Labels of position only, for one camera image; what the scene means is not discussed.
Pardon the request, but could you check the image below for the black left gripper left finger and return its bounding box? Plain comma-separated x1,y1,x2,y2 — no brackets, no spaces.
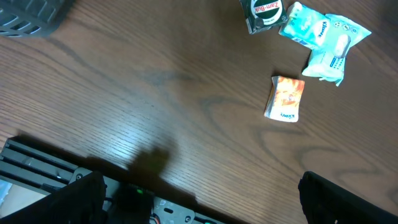
1,172,106,224

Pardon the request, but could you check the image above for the orange snack packet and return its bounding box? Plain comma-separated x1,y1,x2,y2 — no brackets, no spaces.
264,76,305,123

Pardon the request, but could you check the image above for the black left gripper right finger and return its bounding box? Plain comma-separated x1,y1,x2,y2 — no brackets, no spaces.
298,171,397,224

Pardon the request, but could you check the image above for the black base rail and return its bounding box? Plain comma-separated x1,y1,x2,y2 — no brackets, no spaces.
1,136,226,223

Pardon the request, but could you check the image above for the teal white snack packet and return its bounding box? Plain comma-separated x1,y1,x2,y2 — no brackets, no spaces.
302,13,373,87

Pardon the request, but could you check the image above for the dark grey plastic basket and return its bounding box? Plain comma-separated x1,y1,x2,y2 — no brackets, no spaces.
1,0,75,37

